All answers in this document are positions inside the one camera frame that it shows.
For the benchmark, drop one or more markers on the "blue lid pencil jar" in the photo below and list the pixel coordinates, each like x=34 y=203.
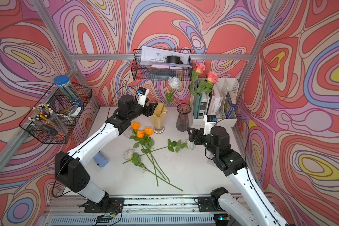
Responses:
x=65 y=85

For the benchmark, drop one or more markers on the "pink rose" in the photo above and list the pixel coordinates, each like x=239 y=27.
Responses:
x=198 y=70
x=205 y=85

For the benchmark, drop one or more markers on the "purple ribbed glass vase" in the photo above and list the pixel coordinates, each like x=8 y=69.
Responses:
x=183 y=117

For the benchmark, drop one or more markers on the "yellow ruffled glass vase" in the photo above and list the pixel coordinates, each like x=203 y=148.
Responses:
x=158 y=118

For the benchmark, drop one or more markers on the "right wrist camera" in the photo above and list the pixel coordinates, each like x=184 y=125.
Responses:
x=210 y=122

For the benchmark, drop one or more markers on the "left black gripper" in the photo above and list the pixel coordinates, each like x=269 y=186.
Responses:
x=147 y=109

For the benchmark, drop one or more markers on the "white desktop file organizer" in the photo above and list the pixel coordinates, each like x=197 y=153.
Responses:
x=225 y=85

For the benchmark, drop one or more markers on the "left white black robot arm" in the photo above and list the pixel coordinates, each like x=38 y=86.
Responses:
x=70 y=167

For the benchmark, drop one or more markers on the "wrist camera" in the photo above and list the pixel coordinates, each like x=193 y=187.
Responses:
x=142 y=94
x=210 y=122

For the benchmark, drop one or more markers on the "clear glass vase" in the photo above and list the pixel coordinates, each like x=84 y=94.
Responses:
x=128 y=132

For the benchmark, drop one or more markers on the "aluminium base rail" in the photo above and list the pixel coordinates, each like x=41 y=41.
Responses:
x=161 y=211

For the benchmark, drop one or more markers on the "orange rose right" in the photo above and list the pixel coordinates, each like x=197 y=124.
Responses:
x=148 y=132

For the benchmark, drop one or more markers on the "clear cup of pens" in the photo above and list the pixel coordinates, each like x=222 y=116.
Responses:
x=47 y=120

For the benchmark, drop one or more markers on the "black wire wall basket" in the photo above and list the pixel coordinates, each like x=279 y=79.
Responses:
x=143 y=71

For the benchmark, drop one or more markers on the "white printed paper sheets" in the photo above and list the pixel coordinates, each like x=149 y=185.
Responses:
x=155 y=55

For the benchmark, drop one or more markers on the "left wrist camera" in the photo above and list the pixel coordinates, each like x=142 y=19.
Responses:
x=142 y=94

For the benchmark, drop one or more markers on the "orange rose left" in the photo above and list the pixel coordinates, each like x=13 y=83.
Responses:
x=138 y=137

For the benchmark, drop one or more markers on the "black tape roll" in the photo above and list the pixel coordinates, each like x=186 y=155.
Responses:
x=173 y=60

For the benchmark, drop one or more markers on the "orange rose back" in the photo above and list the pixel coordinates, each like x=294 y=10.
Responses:
x=135 y=125

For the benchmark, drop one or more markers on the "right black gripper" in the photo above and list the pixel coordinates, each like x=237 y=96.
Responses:
x=198 y=133

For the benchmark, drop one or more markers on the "orange rose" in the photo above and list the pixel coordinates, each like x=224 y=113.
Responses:
x=148 y=132
x=135 y=125
x=138 y=137

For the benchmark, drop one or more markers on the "white book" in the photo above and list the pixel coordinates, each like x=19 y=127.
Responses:
x=215 y=101

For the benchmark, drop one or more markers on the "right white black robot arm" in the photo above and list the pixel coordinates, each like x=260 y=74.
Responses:
x=237 y=175

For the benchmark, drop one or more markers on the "black wire pen basket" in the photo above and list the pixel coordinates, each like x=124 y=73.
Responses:
x=69 y=115

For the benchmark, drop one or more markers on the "green folder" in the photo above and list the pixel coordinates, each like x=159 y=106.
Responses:
x=197 y=100

